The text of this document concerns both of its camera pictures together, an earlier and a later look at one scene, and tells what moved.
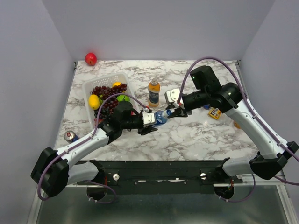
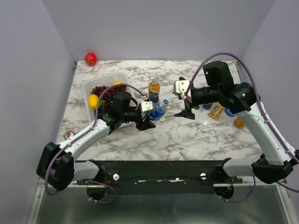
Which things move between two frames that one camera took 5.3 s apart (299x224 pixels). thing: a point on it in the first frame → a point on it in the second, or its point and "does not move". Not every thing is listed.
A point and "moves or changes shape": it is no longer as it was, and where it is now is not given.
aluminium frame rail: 259,182 does not move
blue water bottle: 161,117 → 159,110
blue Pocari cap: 168,112 moves or changes shape
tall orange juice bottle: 153,93 does not move
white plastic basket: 109,80 does not move
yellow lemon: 94,102 does not move
